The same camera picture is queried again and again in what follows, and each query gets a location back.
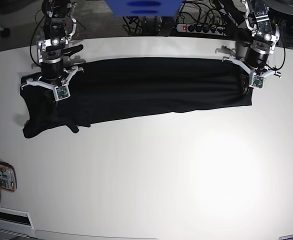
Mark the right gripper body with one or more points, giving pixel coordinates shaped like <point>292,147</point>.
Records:
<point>54,73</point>

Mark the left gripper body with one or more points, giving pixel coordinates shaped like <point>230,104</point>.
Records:
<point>256,62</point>

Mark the black T-shirt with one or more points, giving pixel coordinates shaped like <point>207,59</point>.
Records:
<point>118,89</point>

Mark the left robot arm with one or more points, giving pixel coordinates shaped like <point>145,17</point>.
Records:
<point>263,37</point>

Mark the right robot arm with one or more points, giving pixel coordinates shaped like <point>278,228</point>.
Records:
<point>52,39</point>

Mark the black office chair wheel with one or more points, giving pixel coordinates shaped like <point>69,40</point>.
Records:
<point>5,33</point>

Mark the blue plastic bin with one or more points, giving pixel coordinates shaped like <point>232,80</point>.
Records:
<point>143,8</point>

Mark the white box on table edge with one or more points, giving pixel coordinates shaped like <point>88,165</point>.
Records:
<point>15,222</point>

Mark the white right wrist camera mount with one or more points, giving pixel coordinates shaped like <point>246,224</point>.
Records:
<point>37,80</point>

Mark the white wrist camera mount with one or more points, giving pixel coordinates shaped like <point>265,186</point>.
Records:
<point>37,80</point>
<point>236,56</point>

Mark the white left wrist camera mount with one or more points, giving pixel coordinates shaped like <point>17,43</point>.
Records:
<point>236,56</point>

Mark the white power strip red switch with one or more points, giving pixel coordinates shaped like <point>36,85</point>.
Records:
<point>206,29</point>

